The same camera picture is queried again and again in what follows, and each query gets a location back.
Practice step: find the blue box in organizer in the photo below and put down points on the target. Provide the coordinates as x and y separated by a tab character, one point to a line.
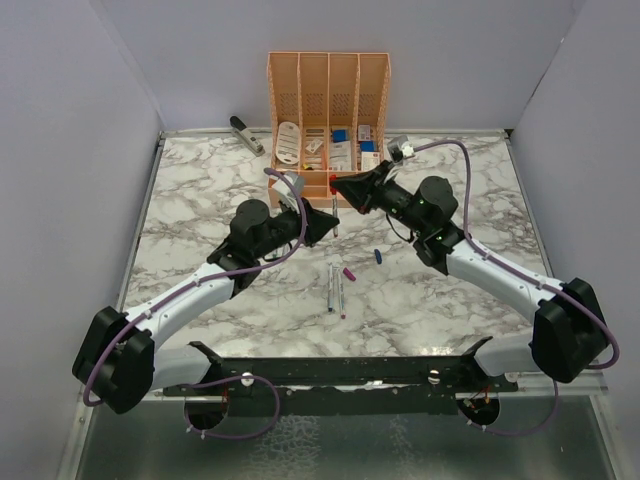
339	135

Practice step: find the red white card box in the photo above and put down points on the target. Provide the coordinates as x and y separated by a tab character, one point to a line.
370	160

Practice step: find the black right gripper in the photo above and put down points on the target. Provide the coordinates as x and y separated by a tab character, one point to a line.
363	192

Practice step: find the black grey stapler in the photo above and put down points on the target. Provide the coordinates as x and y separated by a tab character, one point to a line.
240	130

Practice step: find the black mounting rail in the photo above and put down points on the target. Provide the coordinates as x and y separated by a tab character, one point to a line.
363	385

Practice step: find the white pen purple end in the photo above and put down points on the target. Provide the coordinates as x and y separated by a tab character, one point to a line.
341	295

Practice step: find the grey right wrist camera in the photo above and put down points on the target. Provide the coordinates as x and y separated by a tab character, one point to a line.
400	148

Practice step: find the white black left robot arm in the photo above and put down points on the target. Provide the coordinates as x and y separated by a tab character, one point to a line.
121	359

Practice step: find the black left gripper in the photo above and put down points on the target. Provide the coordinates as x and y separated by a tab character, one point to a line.
315	217

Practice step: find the purple pen cap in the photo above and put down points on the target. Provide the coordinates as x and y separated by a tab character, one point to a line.
349	274

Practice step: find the white pen blue end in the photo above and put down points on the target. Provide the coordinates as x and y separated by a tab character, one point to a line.
330	297

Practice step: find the red pen cap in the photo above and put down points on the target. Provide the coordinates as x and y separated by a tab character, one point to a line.
332	189

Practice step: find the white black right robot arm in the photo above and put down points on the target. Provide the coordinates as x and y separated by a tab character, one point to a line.
567	323

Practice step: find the peach plastic desk organizer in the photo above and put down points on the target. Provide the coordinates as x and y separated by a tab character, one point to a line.
321	92

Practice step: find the white oval ruler card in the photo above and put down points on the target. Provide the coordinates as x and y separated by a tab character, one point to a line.
288	143

